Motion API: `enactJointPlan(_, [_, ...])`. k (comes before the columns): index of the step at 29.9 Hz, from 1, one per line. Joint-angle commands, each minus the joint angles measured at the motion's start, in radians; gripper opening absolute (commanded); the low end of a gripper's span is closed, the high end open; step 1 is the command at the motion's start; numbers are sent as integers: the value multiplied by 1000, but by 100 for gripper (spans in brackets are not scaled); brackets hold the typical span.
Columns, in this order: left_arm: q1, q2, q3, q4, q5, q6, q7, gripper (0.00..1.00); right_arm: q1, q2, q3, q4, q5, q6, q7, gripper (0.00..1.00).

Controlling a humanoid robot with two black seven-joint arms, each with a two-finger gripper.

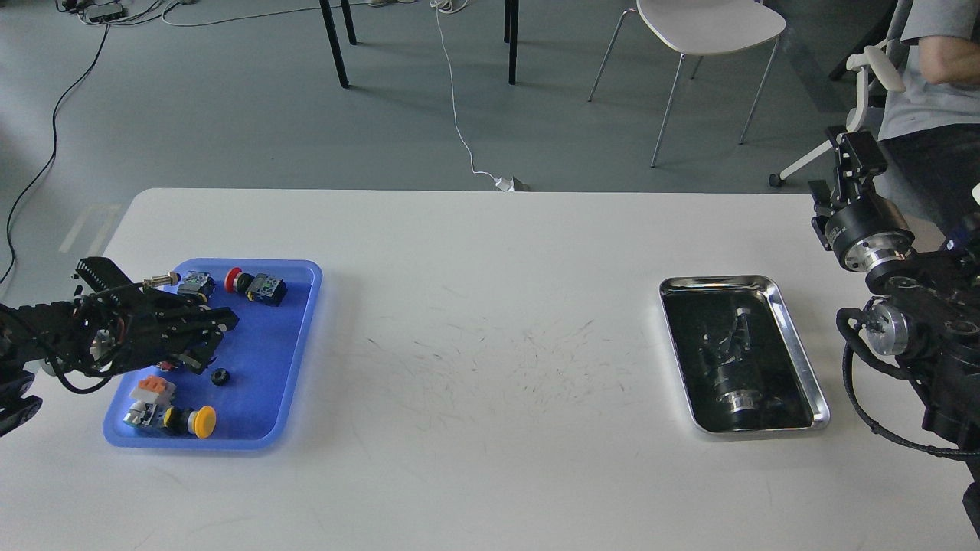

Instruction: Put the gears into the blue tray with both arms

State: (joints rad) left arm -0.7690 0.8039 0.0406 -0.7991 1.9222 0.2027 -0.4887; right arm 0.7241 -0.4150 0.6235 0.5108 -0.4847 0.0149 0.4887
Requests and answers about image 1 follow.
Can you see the red push button switch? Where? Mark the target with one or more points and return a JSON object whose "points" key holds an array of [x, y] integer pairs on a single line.
{"points": [[262, 288]]}

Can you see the shiny metal tray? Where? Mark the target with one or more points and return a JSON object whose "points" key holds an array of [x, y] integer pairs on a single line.
{"points": [[742, 365]]}

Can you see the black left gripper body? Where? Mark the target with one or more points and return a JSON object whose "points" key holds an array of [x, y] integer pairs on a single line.
{"points": [[129, 332]]}

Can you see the white chair with metal legs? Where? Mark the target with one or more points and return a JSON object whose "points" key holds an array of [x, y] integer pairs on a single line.
{"points": [[698, 29]]}

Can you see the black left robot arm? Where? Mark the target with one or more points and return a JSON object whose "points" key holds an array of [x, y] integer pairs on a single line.
{"points": [[54, 332]]}

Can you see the grey office chair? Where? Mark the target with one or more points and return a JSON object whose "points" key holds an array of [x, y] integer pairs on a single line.
{"points": [[875, 63]]}

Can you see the green push button switch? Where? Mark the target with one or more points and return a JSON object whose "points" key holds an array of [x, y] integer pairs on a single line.
{"points": [[196, 285]]}

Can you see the white power adapter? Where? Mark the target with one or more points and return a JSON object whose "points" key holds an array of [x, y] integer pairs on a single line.
{"points": [[511, 185]]}

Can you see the yellow push button switch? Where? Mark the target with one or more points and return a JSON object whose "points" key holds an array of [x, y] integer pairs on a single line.
{"points": [[199, 423]]}

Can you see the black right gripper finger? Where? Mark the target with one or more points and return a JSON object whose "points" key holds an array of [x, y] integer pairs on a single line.
{"points": [[858, 159], [823, 209]]}

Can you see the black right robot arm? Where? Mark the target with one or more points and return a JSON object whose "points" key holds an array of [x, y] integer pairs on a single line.
{"points": [[921, 324]]}

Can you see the blue plastic tray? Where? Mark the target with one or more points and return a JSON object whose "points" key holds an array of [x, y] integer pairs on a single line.
{"points": [[263, 355]]}

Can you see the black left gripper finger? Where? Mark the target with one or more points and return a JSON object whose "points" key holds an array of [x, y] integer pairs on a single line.
{"points": [[170, 314], [193, 354]]}

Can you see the orange grey contact block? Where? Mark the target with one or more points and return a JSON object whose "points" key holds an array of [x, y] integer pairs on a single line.
{"points": [[153, 390]]}

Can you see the seated person in grey shirt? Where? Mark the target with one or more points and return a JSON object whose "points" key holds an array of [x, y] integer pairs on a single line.
{"points": [[931, 129]]}

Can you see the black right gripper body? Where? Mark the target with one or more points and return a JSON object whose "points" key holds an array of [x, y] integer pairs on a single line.
{"points": [[867, 232]]}

